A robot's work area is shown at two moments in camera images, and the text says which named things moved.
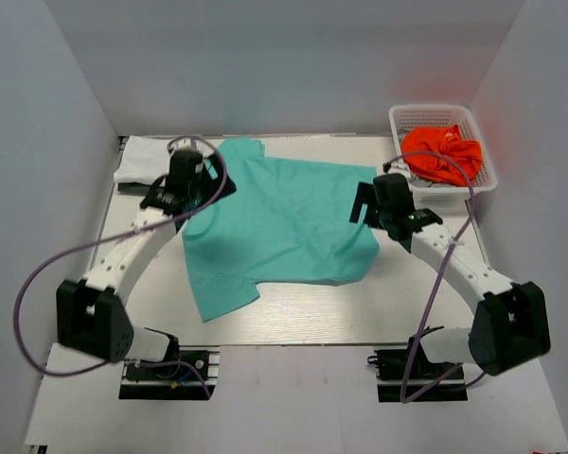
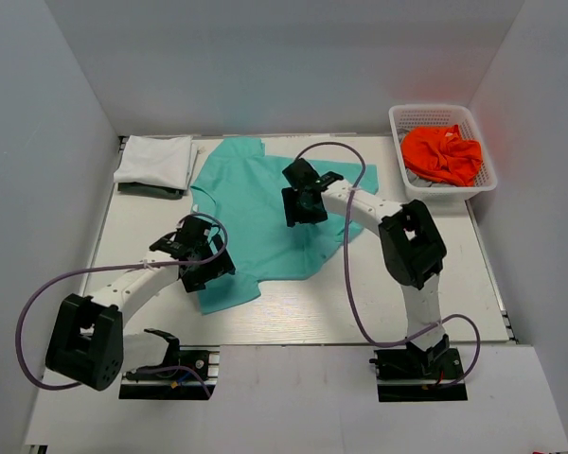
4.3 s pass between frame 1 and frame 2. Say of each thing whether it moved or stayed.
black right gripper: moved
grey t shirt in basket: stayed
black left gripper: moved
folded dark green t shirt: stayed
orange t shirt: stayed
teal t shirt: moved
